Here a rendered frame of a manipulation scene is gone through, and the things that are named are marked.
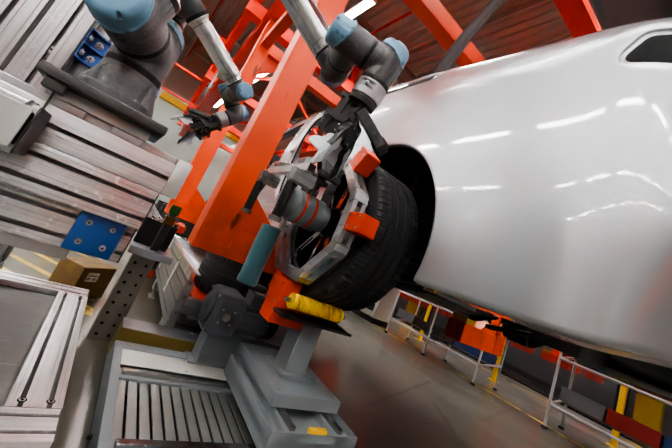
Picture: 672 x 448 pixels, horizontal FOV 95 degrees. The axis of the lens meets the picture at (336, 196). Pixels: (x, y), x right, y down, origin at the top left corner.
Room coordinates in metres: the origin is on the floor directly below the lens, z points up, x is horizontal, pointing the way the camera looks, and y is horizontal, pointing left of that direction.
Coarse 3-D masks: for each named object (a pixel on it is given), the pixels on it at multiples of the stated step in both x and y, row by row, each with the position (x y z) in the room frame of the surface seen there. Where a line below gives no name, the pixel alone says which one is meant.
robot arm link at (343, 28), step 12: (336, 24) 0.60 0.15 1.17; (348, 24) 0.60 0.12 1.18; (336, 36) 0.61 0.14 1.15; (348, 36) 0.60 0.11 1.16; (360, 36) 0.60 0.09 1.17; (372, 36) 0.61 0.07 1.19; (336, 48) 0.64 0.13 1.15; (348, 48) 0.62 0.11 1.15; (360, 48) 0.61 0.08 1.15; (372, 48) 0.61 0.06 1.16; (336, 60) 0.68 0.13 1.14; (348, 60) 0.66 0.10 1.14; (360, 60) 0.63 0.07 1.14
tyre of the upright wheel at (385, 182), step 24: (312, 192) 1.56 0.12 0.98; (384, 192) 1.11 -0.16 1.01; (408, 192) 1.25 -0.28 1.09; (384, 216) 1.09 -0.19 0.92; (408, 216) 1.16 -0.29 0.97; (360, 240) 1.10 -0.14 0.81; (384, 240) 1.10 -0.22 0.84; (408, 240) 1.16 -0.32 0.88; (360, 264) 1.10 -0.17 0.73; (384, 264) 1.13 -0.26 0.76; (312, 288) 1.25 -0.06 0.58; (336, 288) 1.17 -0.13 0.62; (360, 288) 1.18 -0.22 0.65; (384, 288) 1.20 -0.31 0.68
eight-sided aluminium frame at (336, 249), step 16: (352, 176) 1.14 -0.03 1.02; (352, 192) 1.10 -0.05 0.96; (352, 208) 1.08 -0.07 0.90; (288, 224) 1.55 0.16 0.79; (288, 240) 1.49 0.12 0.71; (336, 240) 1.08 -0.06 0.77; (288, 256) 1.44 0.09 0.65; (320, 256) 1.13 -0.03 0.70; (336, 256) 1.11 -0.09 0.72; (288, 272) 1.28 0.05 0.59; (304, 272) 1.18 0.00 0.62; (320, 272) 1.18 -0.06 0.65
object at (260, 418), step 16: (224, 368) 1.48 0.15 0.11; (240, 368) 1.44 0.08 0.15; (240, 384) 1.32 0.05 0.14; (256, 384) 1.32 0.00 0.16; (240, 400) 1.27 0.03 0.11; (256, 400) 1.19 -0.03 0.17; (256, 416) 1.15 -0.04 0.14; (272, 416) 1.17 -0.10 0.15; (288, 416) 1.15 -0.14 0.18; (304, 416) 1.27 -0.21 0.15; (320, 416) 1.27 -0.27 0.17; (336, 416) 1.34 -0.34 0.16; (256, 432) 1.12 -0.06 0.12; (272, 432) 1.06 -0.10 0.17; (288, 432) 1.09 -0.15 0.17; (304, 432) 1.17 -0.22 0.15; (320, 432) 1.15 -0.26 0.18; (336, 432) 1.21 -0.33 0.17; (352, 432) 1.26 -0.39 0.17
